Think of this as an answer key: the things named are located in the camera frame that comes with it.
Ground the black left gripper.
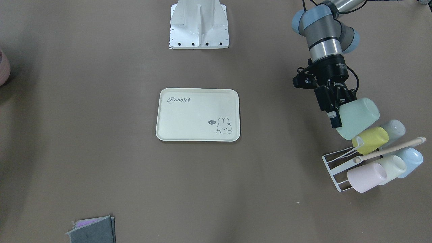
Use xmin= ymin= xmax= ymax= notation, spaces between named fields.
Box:
xmin=293 ymin=54 xmax=357 ymax=129

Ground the green plastic cup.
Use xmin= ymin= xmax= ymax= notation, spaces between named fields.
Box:
xmin=336 ymin=98 xmax=380 ymax=140

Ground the cream rabbit print tray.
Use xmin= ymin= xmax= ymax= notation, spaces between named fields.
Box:
xmin=155 ymin=88 xmax=241 ymax=142

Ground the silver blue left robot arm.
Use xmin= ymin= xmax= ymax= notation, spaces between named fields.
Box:
xmin=292 ymin=0 xmax=366 ymax=129

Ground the yellow plastic cup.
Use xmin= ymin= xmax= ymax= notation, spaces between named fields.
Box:
xmin=351 ymin=126 xmax=390 ymax=155

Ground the grey plastic cup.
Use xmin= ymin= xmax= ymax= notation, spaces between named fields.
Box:
xmin=380 ymin=120 xmax=406 ymax=148

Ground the pink plastic cup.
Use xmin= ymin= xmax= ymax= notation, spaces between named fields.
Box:
xmin=347 ymin=162 xmax=387 ymax=193

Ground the pale cream plastic cup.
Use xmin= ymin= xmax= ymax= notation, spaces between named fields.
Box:
xmin=376 ymin=155 xmax=407 ymax=186

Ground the light blue plastic cup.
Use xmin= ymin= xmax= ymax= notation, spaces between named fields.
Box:
xmin=394 ymin=147 xmax=423 ymax=178

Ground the folded grey cloth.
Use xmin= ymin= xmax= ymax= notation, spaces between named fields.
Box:
xmin=66 ymin=215 xmax=116 ymax=243

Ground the pink bowl with ice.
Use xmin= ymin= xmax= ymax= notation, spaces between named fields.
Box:
xmin=0 ymin=49 xmax=11 ymax=86

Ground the white wire cup rack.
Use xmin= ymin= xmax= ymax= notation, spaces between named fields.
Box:
xmin=322 ymin=137 xmax=426 ymax=192

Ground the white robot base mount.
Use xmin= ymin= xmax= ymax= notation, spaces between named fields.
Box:
xmin=169 ymin=0 xmax=230 ymax=50

